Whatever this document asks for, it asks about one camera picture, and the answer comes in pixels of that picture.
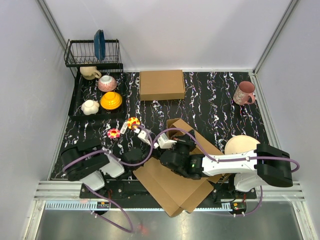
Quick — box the cream pink floral plate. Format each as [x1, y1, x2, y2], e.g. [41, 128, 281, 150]
[224, 135, 260, 155]

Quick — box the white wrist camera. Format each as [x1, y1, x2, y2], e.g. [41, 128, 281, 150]
[153, 133, 177, 149]
[134, 128, 151, 146]

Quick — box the cream ceramic mug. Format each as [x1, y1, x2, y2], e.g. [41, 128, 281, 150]
[79, 66, 102, 80]

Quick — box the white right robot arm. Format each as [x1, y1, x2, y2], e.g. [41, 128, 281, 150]
[159, 130, 294, 199]

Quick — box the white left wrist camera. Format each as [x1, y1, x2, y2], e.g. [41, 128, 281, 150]
[134, 128, 151, 146]

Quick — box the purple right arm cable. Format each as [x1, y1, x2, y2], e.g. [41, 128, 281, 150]
[153, 127, 300, 217]

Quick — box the orange sunflower plush toy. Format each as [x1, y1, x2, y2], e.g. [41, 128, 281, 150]
[127, 117, 141, 130]

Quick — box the pink patterned bowl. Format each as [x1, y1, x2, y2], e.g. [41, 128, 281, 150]
[98, 75, 117, 92]

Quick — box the pink patterned mug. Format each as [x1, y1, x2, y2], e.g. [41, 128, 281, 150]
[232, 81, 256, 106]

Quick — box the black wire dish rack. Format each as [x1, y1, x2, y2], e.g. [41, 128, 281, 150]
[64, 39, 127, 121]

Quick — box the pink sunflower plush toy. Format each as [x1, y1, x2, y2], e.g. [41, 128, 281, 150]
[107, 128, 121, 139]

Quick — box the brown cardboard box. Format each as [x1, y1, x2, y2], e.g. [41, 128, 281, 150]
[132, 118, 226, 218]
[139, 69, 186, 101]

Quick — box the orange yellow ribbed bowl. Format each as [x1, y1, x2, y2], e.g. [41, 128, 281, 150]
[100, 91, 123, 110]

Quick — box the blue plate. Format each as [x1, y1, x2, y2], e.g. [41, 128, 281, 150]
[93, 29, 106, 61]

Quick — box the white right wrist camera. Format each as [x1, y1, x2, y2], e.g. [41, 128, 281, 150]
[153, 133, 177, 149]

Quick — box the white flower-shaped cup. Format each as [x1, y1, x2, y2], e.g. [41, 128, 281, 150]
[81, 99, 100, 116]

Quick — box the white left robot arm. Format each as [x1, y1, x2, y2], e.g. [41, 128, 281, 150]
[60, 139, 151, 198]

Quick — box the closed brown cardboard box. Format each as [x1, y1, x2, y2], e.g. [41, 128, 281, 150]
[139, 69, 186, 101]

